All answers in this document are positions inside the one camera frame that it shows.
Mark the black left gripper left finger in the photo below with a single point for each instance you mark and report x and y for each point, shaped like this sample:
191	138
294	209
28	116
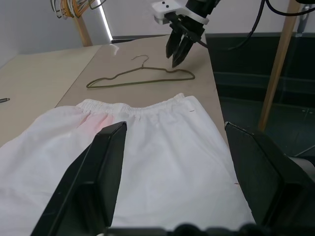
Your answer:
81	186

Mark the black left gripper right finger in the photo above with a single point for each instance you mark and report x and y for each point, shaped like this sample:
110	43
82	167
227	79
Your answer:
270	177

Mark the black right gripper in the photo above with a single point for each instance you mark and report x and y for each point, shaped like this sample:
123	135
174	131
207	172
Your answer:
189	27

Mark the white shorts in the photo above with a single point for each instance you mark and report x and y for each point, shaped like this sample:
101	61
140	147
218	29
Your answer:
160	159

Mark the grey rounded robot part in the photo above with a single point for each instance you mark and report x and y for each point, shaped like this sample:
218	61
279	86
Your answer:
304	164

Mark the metal pen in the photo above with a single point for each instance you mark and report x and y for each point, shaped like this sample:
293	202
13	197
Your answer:
4	100

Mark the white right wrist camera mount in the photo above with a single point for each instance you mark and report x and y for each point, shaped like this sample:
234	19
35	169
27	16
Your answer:
169	8

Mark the short wooden post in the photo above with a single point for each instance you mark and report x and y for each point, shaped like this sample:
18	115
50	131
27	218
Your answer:
84	32

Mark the tall wooden post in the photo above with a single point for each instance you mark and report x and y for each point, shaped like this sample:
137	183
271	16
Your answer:
278	66

